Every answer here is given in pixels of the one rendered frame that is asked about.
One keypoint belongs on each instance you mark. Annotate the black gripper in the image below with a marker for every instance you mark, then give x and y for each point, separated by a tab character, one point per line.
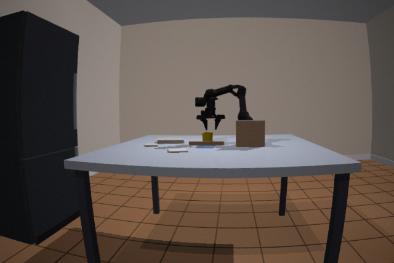
210	112

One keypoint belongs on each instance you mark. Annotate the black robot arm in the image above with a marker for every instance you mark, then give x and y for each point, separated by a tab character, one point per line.
211	95

